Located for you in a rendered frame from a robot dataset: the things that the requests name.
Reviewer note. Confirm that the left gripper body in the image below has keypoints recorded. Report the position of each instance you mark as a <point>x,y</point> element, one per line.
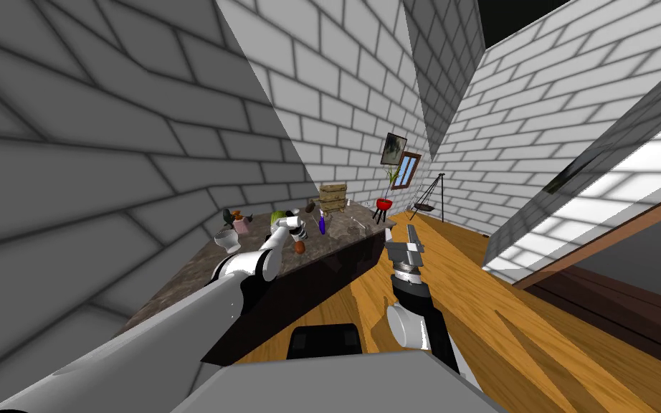
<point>296,228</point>

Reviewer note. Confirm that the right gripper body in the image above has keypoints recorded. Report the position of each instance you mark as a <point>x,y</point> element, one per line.
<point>406,255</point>

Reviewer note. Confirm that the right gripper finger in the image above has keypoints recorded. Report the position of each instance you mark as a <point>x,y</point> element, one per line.
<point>389,235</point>
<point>413,235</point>

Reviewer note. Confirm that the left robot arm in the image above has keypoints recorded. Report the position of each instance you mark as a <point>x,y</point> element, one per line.
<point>193,318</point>

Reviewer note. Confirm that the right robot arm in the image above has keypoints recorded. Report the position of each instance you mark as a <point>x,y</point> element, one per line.
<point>422,310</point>

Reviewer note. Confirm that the brown egg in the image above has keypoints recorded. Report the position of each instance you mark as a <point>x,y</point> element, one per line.
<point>299,247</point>

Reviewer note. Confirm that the green lettuce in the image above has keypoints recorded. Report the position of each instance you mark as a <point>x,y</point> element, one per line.
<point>277,217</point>

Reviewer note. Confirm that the brown round fruit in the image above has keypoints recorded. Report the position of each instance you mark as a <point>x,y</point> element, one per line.
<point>310,207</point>

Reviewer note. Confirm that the blue bottle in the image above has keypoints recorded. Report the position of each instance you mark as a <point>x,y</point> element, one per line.
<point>322,224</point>

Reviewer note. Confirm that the plant in red pot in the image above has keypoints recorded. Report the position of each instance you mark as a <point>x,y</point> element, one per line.
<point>384,204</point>

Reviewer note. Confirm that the black tripod with hanging bowl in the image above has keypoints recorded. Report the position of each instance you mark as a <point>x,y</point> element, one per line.
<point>429,199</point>

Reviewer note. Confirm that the wooden crate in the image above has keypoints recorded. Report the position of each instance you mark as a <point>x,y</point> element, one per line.
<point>333,198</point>

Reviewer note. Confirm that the pink box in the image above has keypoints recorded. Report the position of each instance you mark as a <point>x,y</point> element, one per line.
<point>243,226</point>

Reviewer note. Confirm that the brown framed window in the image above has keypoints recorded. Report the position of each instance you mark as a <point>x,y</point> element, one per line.
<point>406,170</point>

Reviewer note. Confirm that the dark green plant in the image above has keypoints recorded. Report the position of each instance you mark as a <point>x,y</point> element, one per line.
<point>228,217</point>

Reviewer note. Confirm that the dark framed picture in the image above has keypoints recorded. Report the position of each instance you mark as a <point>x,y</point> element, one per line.
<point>393,149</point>

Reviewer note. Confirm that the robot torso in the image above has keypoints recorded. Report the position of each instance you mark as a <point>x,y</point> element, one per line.
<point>342,384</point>

